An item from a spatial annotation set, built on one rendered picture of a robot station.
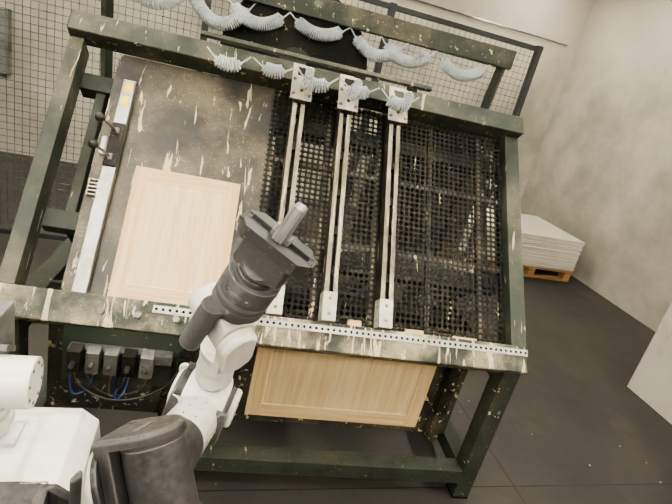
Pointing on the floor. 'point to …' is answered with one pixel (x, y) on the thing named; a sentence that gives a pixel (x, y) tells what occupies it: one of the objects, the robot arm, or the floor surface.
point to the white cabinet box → (657, 370)
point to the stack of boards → (548, 249)
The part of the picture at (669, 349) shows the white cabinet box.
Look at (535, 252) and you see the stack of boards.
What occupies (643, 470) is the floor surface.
